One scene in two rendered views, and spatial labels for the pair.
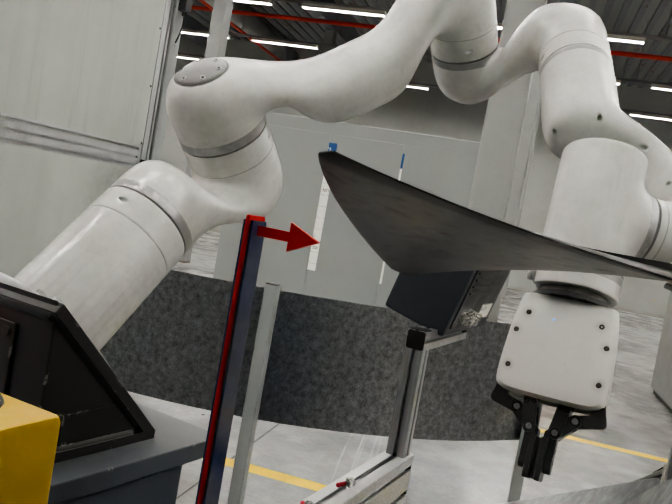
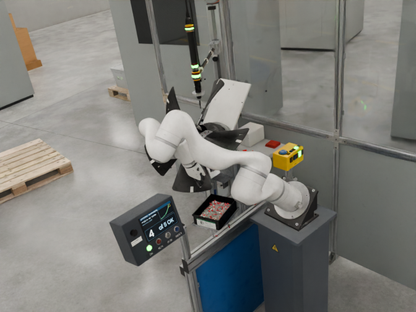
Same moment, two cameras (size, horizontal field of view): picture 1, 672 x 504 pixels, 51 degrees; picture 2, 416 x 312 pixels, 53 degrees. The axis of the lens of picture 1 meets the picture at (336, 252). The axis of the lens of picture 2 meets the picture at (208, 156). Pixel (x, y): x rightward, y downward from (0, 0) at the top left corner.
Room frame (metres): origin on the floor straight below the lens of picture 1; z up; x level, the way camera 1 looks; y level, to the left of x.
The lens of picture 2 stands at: (2.42, 0.61, 2.20)
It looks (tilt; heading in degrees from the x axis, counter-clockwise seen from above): 28 degrees down; 203
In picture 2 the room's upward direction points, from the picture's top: 8 degrees counter-clockwise
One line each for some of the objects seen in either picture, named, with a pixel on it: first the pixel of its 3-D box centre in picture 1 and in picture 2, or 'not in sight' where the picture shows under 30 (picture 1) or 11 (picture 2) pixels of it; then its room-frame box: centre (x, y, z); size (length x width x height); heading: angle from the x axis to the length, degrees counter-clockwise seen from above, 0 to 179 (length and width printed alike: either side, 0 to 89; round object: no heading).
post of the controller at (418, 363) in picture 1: (409, 391); (184, 241); (1.07, -0.15, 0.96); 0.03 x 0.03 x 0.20; 64
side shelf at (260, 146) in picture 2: not in sight; (254, 147); (-0.11, -0.11, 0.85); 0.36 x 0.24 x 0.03; 64
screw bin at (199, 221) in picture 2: not in sight; (215, 212); (0.68, -0.14, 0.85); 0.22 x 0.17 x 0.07; 170
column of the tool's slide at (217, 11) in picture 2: not in sight; (226, 129); (-0.27, -0.36, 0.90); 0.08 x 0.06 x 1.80; 99
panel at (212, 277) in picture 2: not in sight; (251, 270); (0.69, 0.04, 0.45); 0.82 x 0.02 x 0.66; 154
